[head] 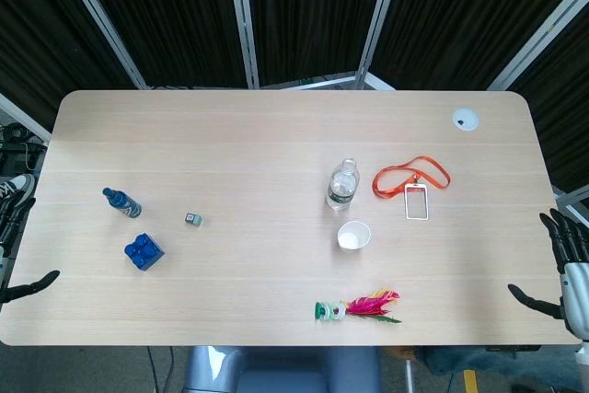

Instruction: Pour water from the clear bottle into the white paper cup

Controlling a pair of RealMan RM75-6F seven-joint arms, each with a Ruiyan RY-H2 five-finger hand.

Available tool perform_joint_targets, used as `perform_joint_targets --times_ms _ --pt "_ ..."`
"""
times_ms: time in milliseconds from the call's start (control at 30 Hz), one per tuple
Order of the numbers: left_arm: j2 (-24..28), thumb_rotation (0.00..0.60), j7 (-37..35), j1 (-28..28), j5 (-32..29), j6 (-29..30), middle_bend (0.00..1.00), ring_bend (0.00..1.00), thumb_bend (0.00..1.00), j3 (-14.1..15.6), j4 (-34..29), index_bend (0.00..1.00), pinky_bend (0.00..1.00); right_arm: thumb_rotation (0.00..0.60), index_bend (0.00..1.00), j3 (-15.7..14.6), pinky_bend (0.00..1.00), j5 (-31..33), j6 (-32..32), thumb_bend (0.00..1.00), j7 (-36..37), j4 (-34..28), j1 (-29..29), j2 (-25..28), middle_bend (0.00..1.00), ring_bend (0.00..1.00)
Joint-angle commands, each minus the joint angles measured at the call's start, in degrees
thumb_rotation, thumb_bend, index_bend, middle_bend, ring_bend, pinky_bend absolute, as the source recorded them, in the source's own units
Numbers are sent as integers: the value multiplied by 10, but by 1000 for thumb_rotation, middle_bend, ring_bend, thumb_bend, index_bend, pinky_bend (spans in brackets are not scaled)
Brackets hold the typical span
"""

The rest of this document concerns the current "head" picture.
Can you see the transparent badge holder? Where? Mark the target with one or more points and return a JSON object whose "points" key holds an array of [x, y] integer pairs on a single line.
{"points": [[416, 204]]}

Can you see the white paper cup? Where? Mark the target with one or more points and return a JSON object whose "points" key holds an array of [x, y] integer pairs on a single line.
{"points": [[353, 237]]}

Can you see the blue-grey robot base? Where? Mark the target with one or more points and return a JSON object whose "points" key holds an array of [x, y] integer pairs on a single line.
{"points": [[276, 370]]}

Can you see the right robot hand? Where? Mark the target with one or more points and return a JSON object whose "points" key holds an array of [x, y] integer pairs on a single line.
{"points": [[573, 292]]}

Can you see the colourful feather shuttlecock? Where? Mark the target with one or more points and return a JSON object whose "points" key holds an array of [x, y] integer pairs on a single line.
{"points": [[368, 305]]}

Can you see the transparent plastic bottle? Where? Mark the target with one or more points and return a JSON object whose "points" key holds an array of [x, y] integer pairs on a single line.
{"points": [[341, 188]]}

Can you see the black folding screen panel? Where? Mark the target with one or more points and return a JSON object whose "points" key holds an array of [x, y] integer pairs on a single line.
{"points": [[313, 11], [37, 43], [561, 112], [460, 11], [170, 20]]}

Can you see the blue spray bottle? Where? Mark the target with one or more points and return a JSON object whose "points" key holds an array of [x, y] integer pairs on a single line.
{"points": [[126, 206]]}

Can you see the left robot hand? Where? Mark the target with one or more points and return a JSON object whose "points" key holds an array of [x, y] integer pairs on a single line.
{"points": [[14, 223]]}

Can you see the black desk control panel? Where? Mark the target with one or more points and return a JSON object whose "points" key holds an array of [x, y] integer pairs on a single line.
{"points": [[513, 348]]}

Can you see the blue toy brick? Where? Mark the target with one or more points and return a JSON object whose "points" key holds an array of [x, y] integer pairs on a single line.
{"points": [[143, 252]]}

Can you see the brown floor object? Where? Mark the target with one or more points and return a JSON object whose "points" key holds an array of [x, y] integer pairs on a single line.
{"points": [[400, 353]]}

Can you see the white thin rod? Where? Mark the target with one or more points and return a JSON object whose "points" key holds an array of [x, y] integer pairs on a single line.
{"points": [[409, 377]]}

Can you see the small grey-green cube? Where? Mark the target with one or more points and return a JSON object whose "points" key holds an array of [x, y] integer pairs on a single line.
{"points": [[193, 219]]}

